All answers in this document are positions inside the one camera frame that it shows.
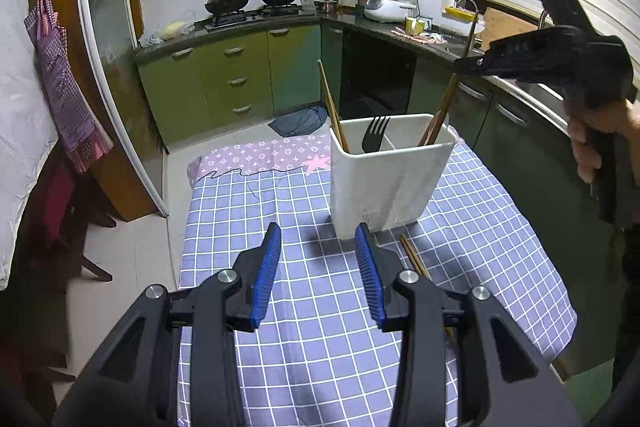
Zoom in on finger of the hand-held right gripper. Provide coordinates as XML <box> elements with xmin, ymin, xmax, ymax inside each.
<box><xmin>453</xmin><ymin>25</ymin><xmax>592</xmax><ymax>84</ymax></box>

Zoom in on pink striped cloth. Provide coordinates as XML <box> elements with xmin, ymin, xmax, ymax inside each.
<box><xmin>392</xmin><ymin>27</ymin><xmax>447</xmax><ymax>46</ymax></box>

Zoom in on white plastic utensil holder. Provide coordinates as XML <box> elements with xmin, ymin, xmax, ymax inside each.
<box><xmin>329</xmin><ymin>113</ymin><xmax>458</xmax><ymax>240</ymax></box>

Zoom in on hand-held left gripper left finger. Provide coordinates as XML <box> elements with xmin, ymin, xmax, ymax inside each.
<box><xmin>52</xmin><ymin>222</ymin><xmax>283</xmax><ymax>427</ymax></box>

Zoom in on dark blue floor mat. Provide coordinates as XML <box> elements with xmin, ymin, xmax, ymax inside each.
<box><xmin>268</xmin><ymin>106</ymin><xmax>329</xmax><ymax>138</ymax></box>

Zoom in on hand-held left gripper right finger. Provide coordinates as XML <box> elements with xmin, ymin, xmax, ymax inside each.
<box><xmin>354</xmin><ymin>222</ymin><xmax>583</xmax><ymax>427</ymax></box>

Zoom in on wooden cutting board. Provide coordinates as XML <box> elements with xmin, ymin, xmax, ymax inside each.
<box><xmin>481</xmin><ymin>7</ymin><xmax>541</xmax><ymax>51</ymax></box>

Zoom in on purple checked apron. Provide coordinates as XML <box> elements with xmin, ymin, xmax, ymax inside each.
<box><xmin>24</xmin><ymin>0</ymin><xmax>114</xmax><ymax>173</ymax></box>

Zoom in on sliding glass door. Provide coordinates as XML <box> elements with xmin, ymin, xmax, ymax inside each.
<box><xmin>75</xmin><ymin>0</ymin><xmax>171</xmax><ymax>216</ymax></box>

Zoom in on blue checked tablecloth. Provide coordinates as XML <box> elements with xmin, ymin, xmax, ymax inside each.
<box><xmin>178</xmin><ymin>142</ymin><xmax>577</xmax><ymax>427</ymax></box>

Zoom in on green base cabinets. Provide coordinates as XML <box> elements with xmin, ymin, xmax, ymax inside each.
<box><xmin>135</xmin><ymin>23</ymin><xmax>324</xmax><ymax>146</ymax></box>

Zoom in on plastic bag with food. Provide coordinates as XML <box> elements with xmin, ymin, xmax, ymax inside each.
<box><xmin>159</xmin><ymin>19</ymin><xmax>194</xmax><ymax>40</ymax></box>

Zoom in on person's right hand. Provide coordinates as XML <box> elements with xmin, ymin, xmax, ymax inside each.
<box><xmin>567</xmin><ymin>98</ymin><xmax>640</xmax><ymax>184</ymax></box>

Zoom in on curved steel faucet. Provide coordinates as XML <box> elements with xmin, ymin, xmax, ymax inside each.
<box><xmin>455</xmin><ymin>0</ymin><xmax>482</xmax><ymax>54</ymax></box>

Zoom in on gas stove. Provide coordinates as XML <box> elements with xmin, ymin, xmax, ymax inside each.
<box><xmin>205</xmin><ymin>4</ymin><xmax>304</xmax><ymax>28</ymax></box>

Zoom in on black plastic fork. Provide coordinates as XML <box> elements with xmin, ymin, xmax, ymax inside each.
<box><xmin>361</xmin><ymin>115</ymin><xmax>392</xmax><ymax>154</ymax></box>

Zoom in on white hanging sheet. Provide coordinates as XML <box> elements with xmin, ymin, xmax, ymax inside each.
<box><xmin>0</xmin><ymin>0</ymin><xmax>59</xmax><ymax>291</ymax></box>

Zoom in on red wooden chair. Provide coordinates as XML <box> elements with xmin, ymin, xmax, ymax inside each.
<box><xmin>30</xmin><ymin>146</ymin><xmax>117</xmax><ymax>284</ymax></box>

